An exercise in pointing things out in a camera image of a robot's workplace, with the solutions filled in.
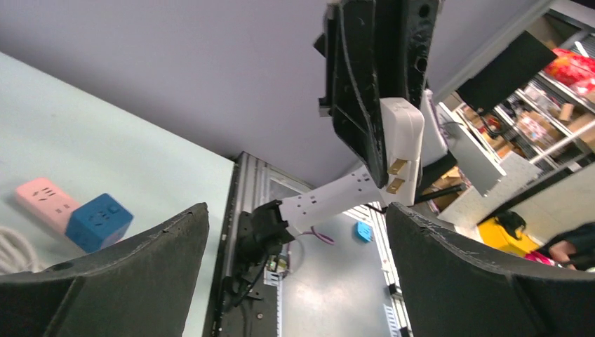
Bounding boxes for yellow bin outside cell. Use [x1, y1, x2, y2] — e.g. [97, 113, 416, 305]
[478, 218, 540, 257]

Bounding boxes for storage shelf with goods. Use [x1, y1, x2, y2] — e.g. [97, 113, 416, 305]
[436, 9, 595, 215]

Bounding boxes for blue cube socket adapter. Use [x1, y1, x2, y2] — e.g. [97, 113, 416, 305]
[65, 193, 133, 253]

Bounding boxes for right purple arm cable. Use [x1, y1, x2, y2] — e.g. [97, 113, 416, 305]
[299, 225, 337, 247]

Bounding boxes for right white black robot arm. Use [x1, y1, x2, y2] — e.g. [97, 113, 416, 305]
[236, 1, 504, 264]

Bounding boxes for pink power strip with cable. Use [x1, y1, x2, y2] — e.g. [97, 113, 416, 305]
[15, 178, 81, 235]

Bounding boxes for white square plug adapter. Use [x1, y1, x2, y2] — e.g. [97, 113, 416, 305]
[380, 98, 424, 206]

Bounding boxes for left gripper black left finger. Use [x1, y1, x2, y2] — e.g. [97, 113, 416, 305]
[1, 203, 209, 336]

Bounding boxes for white power strip with cable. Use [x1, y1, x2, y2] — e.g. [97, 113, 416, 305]
[1, 226, 47, 275]

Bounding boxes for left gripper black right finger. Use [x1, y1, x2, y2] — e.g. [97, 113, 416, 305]
[386, 203, 594, 336]

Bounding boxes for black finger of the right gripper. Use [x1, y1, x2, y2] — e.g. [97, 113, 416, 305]
[318, 1, 388, 187]
[375, 0, 441, 103]

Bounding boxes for small blue floor object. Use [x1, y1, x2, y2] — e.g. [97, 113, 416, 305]
[354, 221, 373, 243]

